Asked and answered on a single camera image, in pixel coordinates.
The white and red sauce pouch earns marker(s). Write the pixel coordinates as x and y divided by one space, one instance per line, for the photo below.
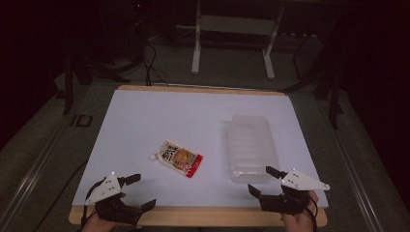
179 158

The person's left hand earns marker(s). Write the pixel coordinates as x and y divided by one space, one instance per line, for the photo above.
98 225

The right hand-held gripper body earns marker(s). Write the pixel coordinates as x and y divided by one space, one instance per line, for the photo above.
303 182

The black stand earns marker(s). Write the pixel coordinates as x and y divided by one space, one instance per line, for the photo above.
68 83
333 96

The person's right hand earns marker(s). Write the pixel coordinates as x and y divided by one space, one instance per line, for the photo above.
301 222

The white metal stand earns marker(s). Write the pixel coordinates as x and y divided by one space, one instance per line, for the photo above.
237 24

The white table mat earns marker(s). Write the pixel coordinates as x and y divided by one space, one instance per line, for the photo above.
161 116

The clear plastic container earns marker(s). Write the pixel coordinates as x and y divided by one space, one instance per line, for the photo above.
251 148

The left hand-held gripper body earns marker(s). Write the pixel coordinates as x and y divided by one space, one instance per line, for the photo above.
112 209

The metal floor rail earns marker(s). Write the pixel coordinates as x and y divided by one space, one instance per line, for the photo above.
357 180
29 180

